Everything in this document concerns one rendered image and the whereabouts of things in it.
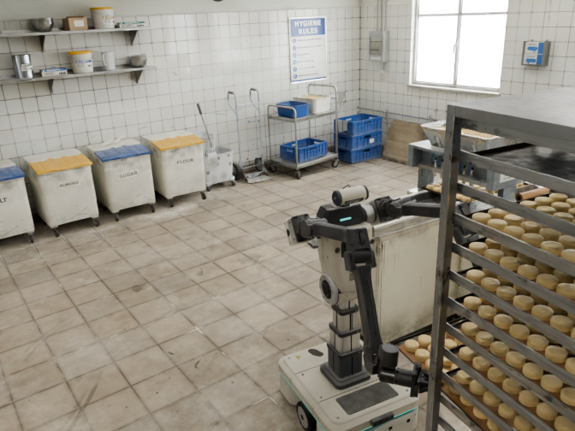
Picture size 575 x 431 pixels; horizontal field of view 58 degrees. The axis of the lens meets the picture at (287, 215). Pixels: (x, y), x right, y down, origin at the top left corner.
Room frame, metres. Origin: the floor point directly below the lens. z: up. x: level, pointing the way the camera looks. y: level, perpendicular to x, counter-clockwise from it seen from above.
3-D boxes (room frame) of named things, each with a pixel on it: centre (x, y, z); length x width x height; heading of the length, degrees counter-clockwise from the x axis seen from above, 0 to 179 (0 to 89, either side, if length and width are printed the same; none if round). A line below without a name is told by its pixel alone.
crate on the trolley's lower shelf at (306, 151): (7.04, -0.27, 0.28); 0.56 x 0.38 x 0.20; 133
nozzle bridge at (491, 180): (3.31, -1.18, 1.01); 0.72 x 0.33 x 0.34; 30
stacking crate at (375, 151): (7.54, -1.08, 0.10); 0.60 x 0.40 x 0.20; 123
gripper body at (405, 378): (1.43, -0.37, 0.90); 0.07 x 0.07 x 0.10; 71
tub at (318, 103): (7.17, -0.40, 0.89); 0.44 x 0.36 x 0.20; 44
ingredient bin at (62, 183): (5.32, 2.37, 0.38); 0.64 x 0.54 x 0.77; 36
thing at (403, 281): (3.06, -0.74, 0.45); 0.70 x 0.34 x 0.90; 120
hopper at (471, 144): (3.31, -1.18, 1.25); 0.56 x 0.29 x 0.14; 30
